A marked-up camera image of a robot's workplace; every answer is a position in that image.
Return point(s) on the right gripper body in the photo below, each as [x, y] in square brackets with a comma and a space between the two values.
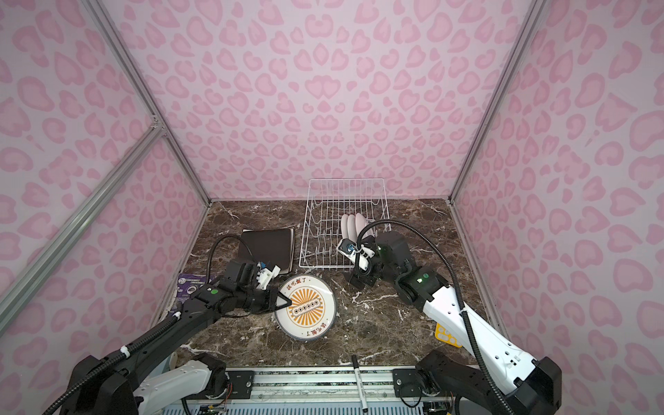
[367, 277]

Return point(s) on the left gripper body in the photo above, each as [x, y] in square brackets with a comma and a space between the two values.
[260, 300]

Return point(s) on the dark brown square plate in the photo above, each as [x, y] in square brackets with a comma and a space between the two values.
[265, 250]

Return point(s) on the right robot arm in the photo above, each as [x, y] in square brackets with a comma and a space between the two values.
[506, 380]

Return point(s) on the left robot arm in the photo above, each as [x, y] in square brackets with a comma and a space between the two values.
[108, 385]

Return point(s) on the purple book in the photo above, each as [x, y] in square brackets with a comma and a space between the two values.
[186, 285]

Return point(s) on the yellow calculator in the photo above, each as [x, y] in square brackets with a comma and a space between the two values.
[448, 335]

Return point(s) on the black marker pen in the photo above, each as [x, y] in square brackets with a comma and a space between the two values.
[359, 384]

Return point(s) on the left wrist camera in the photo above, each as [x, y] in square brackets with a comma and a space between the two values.
[265, 276]

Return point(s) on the white wire dish rack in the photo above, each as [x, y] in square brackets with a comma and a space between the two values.
[337, 209]

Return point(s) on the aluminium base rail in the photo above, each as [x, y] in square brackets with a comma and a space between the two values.
[209, 379]

